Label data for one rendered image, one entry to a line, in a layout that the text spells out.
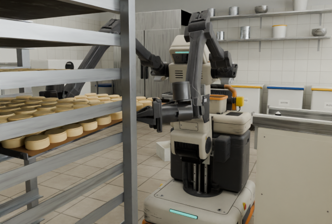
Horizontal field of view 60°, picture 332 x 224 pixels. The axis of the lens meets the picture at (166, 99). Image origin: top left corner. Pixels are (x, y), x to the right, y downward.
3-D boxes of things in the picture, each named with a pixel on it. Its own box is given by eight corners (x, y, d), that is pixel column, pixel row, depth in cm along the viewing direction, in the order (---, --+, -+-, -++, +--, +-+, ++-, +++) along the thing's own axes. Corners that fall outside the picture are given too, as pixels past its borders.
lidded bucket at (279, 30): (286, 38, 500) (287, 25, 498) (285, 37, 479) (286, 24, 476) (271, 39, 511) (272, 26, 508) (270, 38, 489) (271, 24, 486)
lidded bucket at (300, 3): (307, 12, 482) (308, -1, 479) (307, 10, 461) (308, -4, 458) (291, 13, 492) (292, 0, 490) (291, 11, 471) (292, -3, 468)
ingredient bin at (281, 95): (264, 133, 473) (267, 86, 463) (269, 125, 530) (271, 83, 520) (300, 137, 449) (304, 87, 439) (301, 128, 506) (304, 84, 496)
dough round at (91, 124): (84, 125, 80) (84, 118, 80) (101, 126, 79) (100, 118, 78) (74, 130, 75) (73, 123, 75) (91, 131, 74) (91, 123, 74)
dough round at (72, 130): (81, 130, 75) (80, 122, 75) (84, 135, 71) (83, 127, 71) (61, 132, 73) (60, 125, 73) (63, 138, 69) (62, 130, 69)
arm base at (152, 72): (170, 65, 183) (154, 64, 189) (166, 57, 177) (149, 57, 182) (167, 75, 179) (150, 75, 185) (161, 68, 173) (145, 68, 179)
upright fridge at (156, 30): (195, 118, 591) (196, 16, 564) (178, 127, 510) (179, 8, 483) (137, 113, 650) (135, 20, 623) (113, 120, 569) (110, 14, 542)
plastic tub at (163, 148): (155, 154, 366) (155, 142, 364) (171, 152, 374) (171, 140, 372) (164, 161, 338) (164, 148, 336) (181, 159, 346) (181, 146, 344)
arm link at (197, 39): (213, 27, 119) (188, 32, 124) (210, 18, 115) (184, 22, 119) (206, 121, 99) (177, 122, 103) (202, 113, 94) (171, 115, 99)
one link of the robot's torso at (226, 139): (190, 157, 202) (190, 123, 199) (230, 164, 189) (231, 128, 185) (173, 171, 179) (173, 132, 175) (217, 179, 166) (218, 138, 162)
